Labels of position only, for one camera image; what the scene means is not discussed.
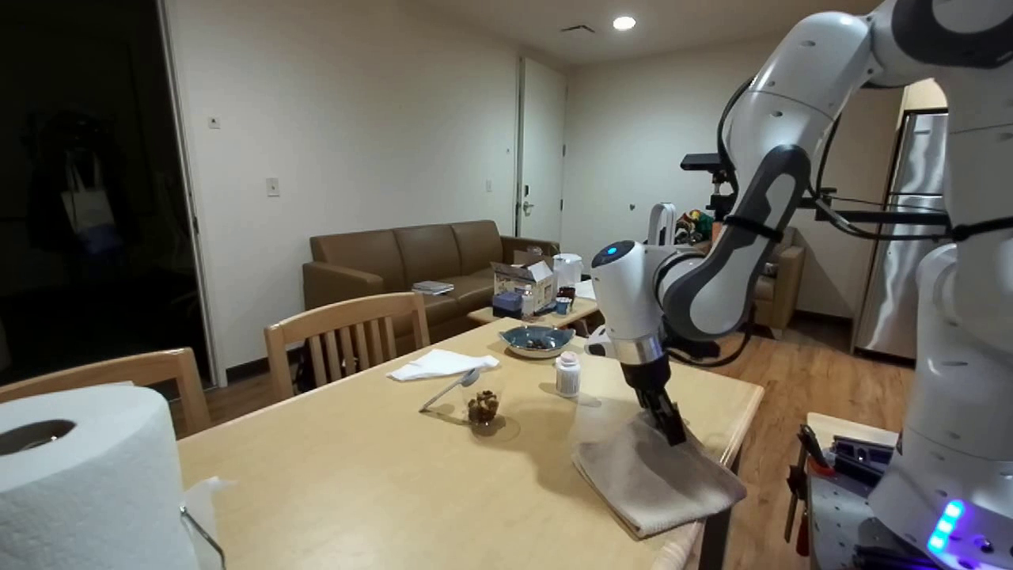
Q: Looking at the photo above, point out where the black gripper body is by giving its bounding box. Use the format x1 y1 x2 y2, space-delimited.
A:
617 354 679 419

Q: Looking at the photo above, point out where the white paper towel roll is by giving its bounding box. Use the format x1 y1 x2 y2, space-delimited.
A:
0 379 207 570

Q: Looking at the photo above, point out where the white pill bottle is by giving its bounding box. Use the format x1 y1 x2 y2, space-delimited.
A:
555 352 584 402

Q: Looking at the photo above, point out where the low wooden coffee table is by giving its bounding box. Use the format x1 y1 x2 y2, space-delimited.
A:
465 293 606 333

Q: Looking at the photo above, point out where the blue ceramic plate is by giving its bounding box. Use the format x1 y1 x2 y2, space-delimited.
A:
497 322 579 363

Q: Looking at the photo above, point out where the open cardboard box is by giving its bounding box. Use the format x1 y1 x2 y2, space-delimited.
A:
486 256 564 319

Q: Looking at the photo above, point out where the brown crumbly lump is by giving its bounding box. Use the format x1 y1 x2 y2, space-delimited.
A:
465 385 503 431

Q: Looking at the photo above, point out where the metal spoon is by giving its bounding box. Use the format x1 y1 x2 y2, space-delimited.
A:
418 368 483 419

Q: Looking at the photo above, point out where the grey perforated metal plate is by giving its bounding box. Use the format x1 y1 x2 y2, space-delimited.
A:
803 471 899 570

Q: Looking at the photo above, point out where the blue black bar clamp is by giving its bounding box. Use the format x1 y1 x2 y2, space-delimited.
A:
827 437 899 488

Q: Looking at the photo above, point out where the white paper napkin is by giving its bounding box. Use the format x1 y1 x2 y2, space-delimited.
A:
386 345 499 385

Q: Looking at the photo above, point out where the grey folded cloth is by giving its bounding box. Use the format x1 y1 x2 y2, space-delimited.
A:
411 274 458 300

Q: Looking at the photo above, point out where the brown leather sofa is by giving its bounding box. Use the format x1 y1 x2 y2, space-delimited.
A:
301 218 564 343

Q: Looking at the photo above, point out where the white room door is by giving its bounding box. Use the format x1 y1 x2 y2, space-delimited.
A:
516 56 568 244

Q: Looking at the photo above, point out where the stainless steel refrigerator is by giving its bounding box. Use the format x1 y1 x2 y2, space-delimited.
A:
850 105 950 368

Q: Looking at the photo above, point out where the wooden slat-back chair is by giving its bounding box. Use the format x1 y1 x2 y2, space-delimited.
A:
262 289 434 398

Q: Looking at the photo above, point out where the wooden chair back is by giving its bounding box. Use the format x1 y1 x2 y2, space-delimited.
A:
0 345 212 440

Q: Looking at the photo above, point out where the hanging tote bag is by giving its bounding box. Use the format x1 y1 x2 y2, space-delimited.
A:
57 154 119 251

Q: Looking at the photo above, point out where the black camera on tripod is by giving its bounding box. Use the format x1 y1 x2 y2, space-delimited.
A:
676 148 741 225

